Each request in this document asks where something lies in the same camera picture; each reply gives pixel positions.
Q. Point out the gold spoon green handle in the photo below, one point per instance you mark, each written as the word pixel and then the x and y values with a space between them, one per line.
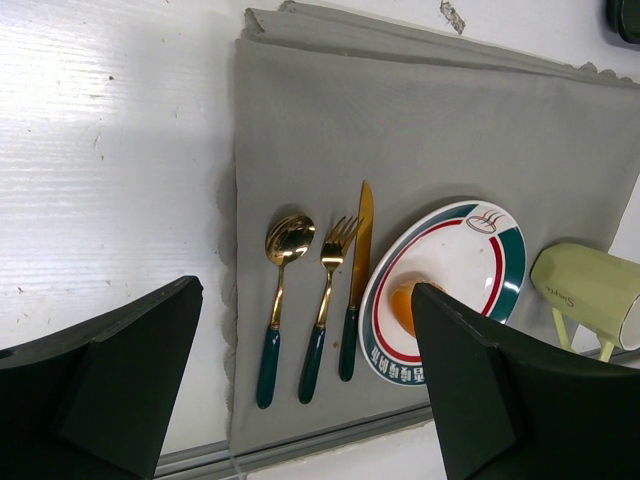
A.
pixel 287 241

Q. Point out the gold fork green handle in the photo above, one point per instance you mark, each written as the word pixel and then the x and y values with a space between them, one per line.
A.
pixel 332 256

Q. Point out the black food tray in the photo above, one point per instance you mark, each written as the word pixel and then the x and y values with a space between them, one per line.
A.
pixel 623 17

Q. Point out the aluminium rail front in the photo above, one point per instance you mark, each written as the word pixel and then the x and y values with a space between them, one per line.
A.
pixel 216 461

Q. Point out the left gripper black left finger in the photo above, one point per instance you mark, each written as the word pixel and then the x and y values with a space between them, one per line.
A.
pixel 93 401

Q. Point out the grey cloth placemat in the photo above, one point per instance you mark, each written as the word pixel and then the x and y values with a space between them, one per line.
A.
pixel 326 100

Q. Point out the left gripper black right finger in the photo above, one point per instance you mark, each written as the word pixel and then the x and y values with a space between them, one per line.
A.
pixel 508 406

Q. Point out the pale green mug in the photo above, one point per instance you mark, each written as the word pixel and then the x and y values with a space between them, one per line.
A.
pixel 597 290

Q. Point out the gold knife green handle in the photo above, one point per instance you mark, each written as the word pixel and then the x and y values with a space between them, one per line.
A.
pixel 359 280

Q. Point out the small orange bread roll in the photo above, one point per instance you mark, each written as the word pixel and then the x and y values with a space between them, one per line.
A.
pixel 400 303

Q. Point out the white plate green red rim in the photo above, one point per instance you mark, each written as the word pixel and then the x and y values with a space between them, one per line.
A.
pixel 474 250

